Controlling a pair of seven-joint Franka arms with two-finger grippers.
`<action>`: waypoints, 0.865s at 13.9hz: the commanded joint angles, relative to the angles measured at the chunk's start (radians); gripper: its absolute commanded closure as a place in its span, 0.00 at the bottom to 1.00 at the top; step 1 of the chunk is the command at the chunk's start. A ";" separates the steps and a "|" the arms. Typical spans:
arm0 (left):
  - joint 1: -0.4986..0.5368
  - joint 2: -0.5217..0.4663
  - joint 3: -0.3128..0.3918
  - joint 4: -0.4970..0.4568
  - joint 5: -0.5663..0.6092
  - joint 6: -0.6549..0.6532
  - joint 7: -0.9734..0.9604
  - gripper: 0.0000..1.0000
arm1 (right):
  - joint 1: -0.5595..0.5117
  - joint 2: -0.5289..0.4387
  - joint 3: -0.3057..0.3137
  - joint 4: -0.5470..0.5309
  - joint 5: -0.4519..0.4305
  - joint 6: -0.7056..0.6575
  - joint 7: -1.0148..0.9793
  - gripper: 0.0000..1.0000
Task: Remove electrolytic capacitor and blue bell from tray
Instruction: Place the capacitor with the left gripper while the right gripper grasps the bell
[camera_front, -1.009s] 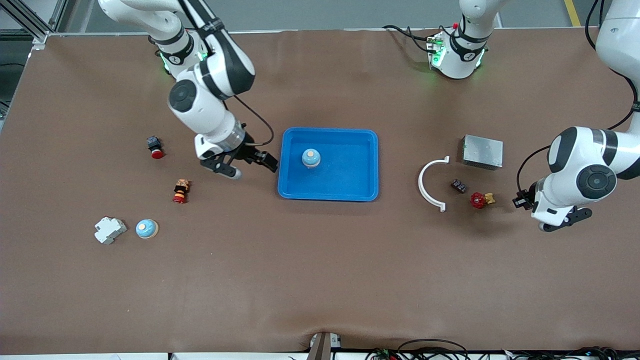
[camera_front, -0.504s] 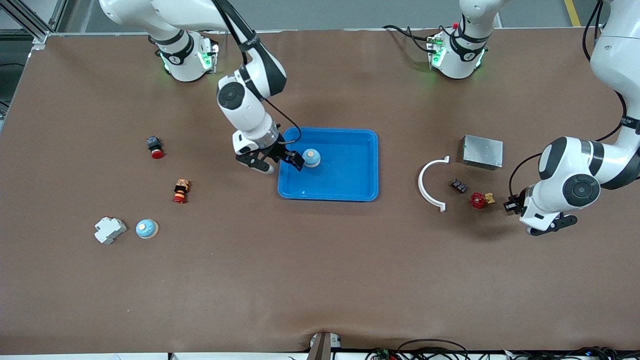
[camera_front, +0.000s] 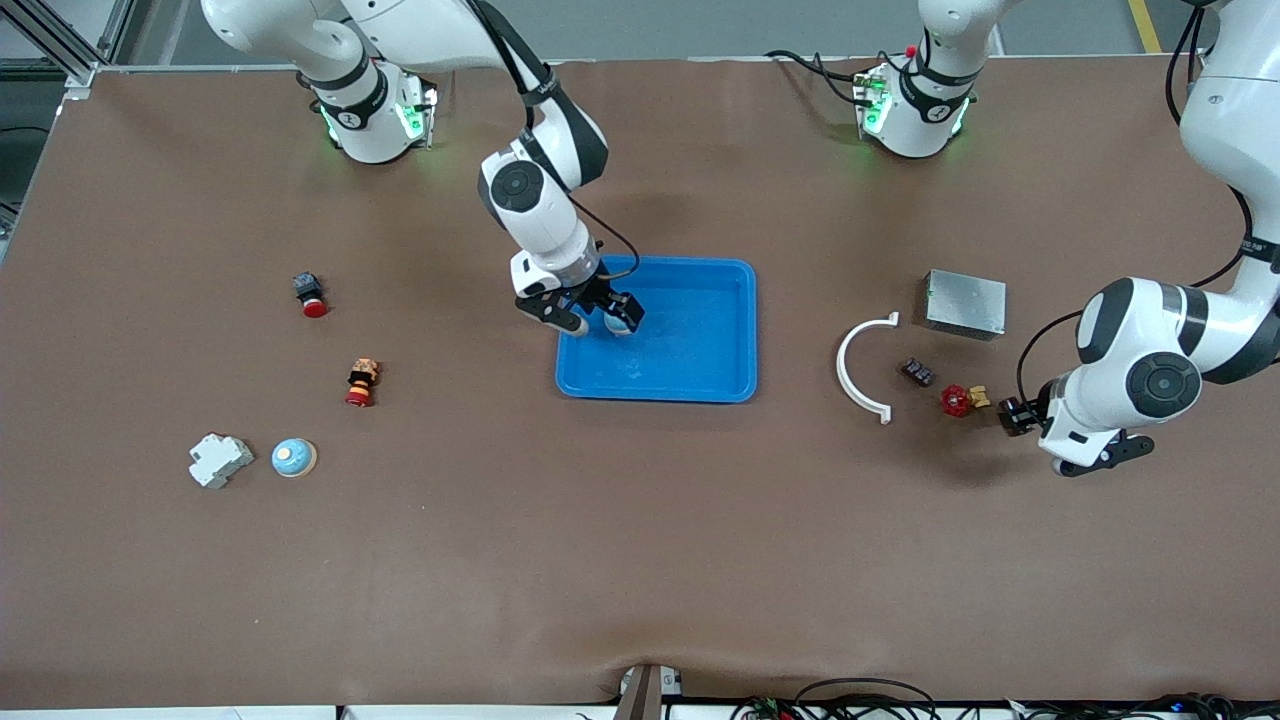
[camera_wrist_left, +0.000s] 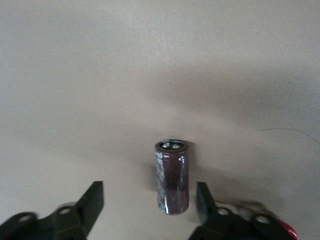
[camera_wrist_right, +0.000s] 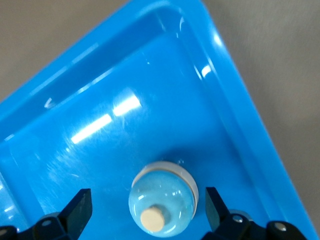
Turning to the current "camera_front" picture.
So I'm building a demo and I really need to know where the blue plastic tray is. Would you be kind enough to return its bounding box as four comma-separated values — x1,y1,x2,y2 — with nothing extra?
555,255,759,405

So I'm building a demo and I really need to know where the grey metal box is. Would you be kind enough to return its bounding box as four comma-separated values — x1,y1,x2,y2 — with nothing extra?
922,269,1008,342

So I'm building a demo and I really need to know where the brown table cover sheet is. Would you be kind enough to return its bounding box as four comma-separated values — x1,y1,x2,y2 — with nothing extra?
0,55,1280,711

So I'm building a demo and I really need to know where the white circuit breaker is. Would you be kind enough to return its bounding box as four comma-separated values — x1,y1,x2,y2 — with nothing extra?
188,432,255,490

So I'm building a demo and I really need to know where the red handle brass valve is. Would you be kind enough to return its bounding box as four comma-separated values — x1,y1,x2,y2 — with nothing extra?
938,384,993,418

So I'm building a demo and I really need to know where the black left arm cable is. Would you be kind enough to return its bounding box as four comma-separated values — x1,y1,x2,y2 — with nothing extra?
1017,0,1256,403

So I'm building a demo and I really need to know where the white curved plastic bracket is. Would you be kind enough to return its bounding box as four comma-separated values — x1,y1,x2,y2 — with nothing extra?
836,312,900,425

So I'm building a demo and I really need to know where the black cable bundle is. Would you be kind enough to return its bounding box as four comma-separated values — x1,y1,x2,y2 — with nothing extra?
1000,692,1280,720

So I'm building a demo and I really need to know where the black looped cable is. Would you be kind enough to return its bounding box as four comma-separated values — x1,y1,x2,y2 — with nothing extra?
730,678,941,720

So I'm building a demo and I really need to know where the black base power cable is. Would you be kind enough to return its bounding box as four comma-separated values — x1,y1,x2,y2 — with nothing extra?
765,48,871,106

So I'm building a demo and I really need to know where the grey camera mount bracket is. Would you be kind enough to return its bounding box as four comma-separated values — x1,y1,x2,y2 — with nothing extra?
615,663,683,720

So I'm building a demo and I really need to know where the aluminium frame profile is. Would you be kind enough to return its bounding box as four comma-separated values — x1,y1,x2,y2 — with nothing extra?
0,0,136,96

